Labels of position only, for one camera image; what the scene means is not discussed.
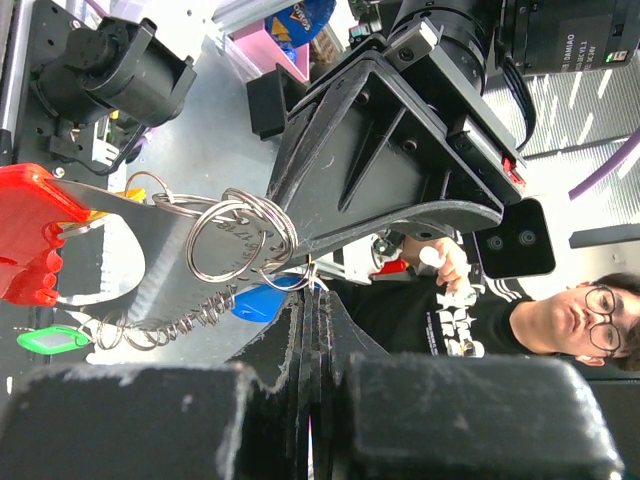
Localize pink box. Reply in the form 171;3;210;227
231;20;310;83

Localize blue chip bag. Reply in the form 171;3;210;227
264;0;336;50

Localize person in black shirt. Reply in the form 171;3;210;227
328;237;639;372

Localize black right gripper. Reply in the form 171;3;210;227
267;1;525;273

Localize red handled metal key organizer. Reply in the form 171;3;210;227
1;163;298;350

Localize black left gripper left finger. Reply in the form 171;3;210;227
1;294;305;479

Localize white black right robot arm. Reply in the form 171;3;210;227
268;1;639;279

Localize yellow tagged key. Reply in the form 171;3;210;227
59;187;149;236

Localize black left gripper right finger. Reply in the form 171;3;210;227
310;292;625;479

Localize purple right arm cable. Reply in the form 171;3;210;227
568;132;640;202

